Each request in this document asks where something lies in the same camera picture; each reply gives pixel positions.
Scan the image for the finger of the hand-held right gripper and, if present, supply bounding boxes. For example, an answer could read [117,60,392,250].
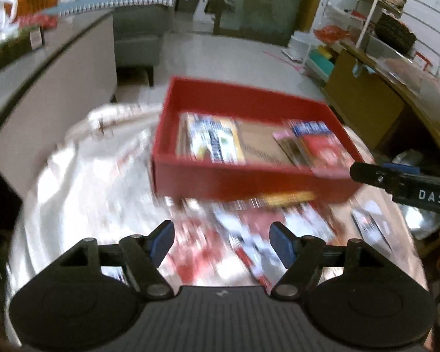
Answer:
[383,162,422,175]
[350,162,394,193]

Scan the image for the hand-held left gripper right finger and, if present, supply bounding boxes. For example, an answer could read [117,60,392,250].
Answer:
[269,222,384,300]

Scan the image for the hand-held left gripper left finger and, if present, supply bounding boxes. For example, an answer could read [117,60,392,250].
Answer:
[60,220,175,300]

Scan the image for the pile of snack packets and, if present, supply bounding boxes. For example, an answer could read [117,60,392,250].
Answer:
[167,190,394,287]

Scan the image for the red and blue snack packet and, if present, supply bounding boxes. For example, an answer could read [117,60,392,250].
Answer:
[274,119,355,177]

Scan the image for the yellow and white snack packet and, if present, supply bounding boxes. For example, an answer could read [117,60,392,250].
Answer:
[177,112,247,165]

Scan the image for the red cardboard box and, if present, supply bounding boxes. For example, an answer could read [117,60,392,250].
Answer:
[150,76,366,204]

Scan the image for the shiny silver bag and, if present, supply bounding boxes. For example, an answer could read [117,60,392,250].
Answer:
[390,150,440,242]

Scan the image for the wooden cabinet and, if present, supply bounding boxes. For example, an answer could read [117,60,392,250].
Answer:
[322,40,440,167]

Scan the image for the green sponge blocks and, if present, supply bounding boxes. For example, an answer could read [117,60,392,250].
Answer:
[308,46,340,81]

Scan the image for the dark woven basket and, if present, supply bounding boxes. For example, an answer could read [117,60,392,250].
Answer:
[375,12,417,54]

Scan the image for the white bucket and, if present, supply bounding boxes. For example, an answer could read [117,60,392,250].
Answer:
[288,31,312,61]

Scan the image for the grey sideboard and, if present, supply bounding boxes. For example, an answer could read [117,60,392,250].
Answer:
[0,10,119,208]

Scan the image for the grey sofa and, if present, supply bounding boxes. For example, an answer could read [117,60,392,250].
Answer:
[110,3,177,87]

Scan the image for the dark green gift box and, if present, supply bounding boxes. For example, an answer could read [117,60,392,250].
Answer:
[0,31,45,79]

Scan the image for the white wire rack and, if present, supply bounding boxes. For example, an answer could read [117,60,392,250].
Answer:
[307,0,402,78]

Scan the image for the glass door with wooden frame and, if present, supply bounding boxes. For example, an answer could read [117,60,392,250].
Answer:
[213,0,332,46]

